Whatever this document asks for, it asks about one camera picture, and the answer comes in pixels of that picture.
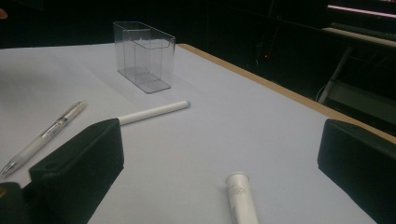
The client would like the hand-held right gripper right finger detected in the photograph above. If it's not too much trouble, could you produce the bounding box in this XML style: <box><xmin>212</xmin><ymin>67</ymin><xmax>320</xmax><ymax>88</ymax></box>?
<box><xmin>317</xmin><ymin>119</ymin><xmax>396</xmax><ymax>224</ymax></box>

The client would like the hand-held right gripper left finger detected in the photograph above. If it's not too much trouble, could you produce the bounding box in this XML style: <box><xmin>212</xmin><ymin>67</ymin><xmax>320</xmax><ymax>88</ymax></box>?
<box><xmin>28</xmin><ymin>118</ymin><xmax>125</xmax><ymax>224</ymax></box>

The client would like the white pen with blue end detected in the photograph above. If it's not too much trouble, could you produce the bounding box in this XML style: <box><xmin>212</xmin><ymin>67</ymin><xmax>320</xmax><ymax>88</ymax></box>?
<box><xmin>118</xmin><ymin>100</ymin><xmax>191</xmax><ymax>126</ymax></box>

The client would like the clear plastic pen holder box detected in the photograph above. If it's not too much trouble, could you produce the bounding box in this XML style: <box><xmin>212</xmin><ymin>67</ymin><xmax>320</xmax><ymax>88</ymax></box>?
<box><xmin>112</xmin><ymin>21</ymin><xmax>177</xmax><ymax>94</ymax></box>

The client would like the clear white click pen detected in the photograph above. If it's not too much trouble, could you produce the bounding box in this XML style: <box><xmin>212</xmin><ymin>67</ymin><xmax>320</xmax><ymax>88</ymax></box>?
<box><xmin>0</xmin><ymin>100</ymin><xmax>88</xmax><ymax>179</ymax></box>

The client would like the grey metal stand leg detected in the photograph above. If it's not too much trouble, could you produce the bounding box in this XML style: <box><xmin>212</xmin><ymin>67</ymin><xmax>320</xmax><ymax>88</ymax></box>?
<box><xmin>317</xmin><ymin>46</ymin><xmax>353</xmax><ymax>105</ymax></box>

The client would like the white table mat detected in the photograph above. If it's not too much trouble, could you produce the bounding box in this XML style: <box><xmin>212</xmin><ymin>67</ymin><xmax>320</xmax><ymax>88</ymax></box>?
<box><xmin>0</xmin><ymin>43</ymin><xmax>378</xmax><ymax>224</ymax></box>

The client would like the white capped pen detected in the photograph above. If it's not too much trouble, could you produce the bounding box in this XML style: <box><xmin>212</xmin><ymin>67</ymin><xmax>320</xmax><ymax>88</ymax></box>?
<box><xmin>225</xmin><ymin>172</ymin><xmax>260</xmax><ymax>224</ymax></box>

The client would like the pink lit strip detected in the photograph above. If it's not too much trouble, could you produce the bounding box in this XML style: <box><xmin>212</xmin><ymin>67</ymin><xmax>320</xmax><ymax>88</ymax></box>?
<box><xmin>326</xmin><ymin>4</ymin><xmax>396</xmax><ymax>19</ymax></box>

